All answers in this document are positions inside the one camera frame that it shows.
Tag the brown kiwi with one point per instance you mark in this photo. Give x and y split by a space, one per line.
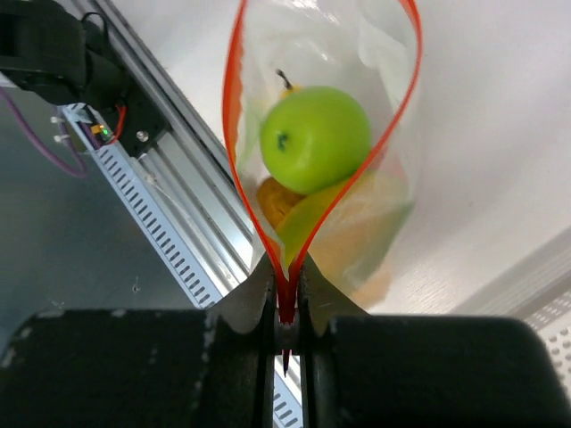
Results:
276 201

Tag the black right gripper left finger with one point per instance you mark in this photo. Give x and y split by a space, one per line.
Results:
146 367

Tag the clear orange zip top bag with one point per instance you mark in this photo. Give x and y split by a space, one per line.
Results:
371 50

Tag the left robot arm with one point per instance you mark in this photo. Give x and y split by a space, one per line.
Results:
44 50

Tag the green apple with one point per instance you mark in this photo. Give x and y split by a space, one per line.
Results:
314 138

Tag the small yellow orange fruit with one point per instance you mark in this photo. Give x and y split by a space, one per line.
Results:
352 242

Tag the yellow lemon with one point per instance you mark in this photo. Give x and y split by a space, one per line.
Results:
289 87

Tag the white slotted cable duct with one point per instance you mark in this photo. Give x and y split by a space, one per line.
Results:
149 205

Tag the white perforated plastic basket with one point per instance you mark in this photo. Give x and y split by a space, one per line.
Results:
552 324

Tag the aluminium front rail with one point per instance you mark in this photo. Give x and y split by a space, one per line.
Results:
187 170

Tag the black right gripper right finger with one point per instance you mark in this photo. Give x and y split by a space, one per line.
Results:
361 370

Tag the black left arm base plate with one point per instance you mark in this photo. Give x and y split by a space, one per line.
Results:
133 121

